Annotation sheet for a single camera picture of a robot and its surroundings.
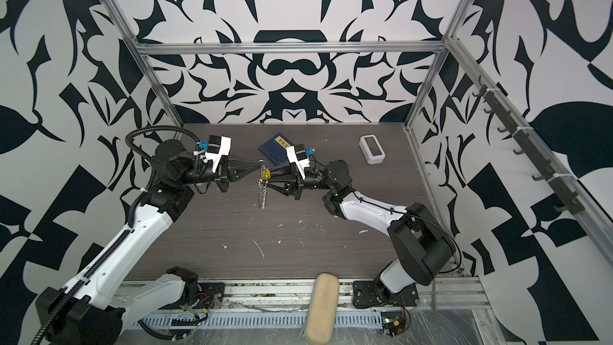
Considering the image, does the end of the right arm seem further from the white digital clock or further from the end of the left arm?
the white digital clock

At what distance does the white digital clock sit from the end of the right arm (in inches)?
18.7

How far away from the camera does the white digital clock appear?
3.49 ft

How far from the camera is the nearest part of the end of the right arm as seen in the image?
62 cm
